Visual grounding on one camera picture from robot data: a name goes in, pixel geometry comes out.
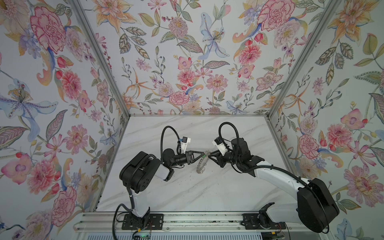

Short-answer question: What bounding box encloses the left aluminium corner post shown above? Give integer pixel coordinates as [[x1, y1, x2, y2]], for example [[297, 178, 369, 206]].
[[69, 0, 130, 119]]

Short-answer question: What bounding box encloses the aluminium corner post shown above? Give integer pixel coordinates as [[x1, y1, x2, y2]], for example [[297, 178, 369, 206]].
[[266, 1, 339, 120], [69, 0, 130, 119]]

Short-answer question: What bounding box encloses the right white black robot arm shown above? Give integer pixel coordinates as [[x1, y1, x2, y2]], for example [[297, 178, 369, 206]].
[[209, 137, 340, 233]]

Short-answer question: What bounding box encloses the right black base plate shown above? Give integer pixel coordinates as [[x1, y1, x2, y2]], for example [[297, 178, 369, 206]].
[[240, 213, 286, 231]]

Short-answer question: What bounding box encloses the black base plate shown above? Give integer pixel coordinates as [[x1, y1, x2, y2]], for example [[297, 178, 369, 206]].
[[240, 213, 286, 231], [122, 213, 164, 230]]

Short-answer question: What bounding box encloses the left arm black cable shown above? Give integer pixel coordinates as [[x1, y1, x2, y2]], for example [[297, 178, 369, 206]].
[[159, 125, 181, 163]]

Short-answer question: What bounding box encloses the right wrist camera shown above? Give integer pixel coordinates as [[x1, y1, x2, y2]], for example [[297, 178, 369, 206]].
[[213, 137, 231, 156]]

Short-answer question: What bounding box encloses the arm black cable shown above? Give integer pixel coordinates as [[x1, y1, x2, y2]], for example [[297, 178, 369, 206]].
[[218, 121, 241, 157], [159, 125, 181, 163]]

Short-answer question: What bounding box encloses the right aluminium corner post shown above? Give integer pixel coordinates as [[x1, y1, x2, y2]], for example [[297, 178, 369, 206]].
[[266, 1, 339, 120]]

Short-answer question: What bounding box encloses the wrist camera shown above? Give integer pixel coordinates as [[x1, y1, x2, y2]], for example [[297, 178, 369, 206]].
[[213, 137, 231, 156], [177, 137, 191, 155]]

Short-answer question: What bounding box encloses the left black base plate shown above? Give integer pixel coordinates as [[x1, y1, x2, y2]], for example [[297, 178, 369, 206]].
[[122, 213, 164, 230]]

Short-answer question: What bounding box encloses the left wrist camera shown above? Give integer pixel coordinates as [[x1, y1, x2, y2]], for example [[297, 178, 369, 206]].
[[177, 137, 191, 155]]

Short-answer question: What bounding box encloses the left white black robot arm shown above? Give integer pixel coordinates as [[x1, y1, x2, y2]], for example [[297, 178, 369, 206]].
[[119, 149, 205, 218]]

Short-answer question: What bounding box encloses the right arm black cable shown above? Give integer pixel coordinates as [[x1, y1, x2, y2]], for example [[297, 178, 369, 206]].
[[218, 121, 241, 157]]

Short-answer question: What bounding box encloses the aluminium mounting rail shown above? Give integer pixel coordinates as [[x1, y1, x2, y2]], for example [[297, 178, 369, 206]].
[[74, 212, 310, 233]]

